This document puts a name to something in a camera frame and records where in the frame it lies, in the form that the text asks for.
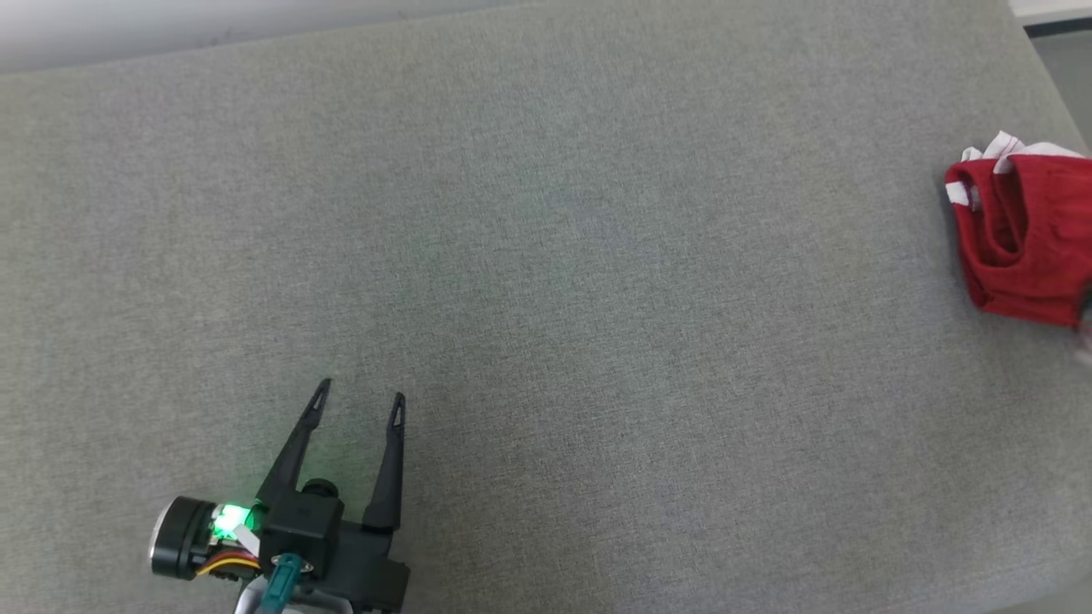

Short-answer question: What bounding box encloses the red jersey with white hem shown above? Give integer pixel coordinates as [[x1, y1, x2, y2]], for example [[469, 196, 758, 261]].
[[944, 130, 1092, 329]]

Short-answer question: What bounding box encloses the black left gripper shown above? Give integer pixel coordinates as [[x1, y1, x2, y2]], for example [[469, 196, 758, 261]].
[[256, 379, 411, 612]]

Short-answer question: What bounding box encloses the left gripper coloured wire bundle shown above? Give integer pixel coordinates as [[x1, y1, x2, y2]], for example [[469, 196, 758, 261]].
[[195, 548, 262, 579]]

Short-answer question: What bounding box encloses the teal left camera cable plug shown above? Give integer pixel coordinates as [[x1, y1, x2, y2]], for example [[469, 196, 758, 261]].
[[256, 553, 305, 614]]

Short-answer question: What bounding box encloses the white wall baseboard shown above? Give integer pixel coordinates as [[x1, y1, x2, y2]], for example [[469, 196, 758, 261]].
[[1009, 0, 1092, 26]]

